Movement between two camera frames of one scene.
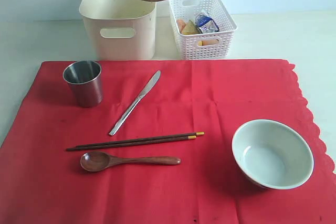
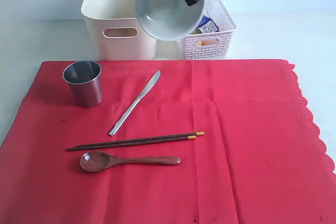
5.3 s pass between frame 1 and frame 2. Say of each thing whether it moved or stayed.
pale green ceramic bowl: moved
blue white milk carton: stayed
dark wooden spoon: stayed
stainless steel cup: stayed
